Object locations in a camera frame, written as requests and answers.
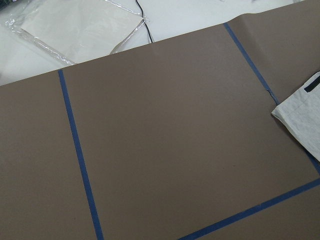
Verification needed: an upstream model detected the grey cartoon print t-shirt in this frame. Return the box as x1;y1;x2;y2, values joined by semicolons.
271;72;320;161

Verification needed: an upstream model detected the clear plastic bag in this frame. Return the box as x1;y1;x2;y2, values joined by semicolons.
0;0;145;66

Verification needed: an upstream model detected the black cable on table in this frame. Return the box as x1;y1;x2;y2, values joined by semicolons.
134;0;154;43

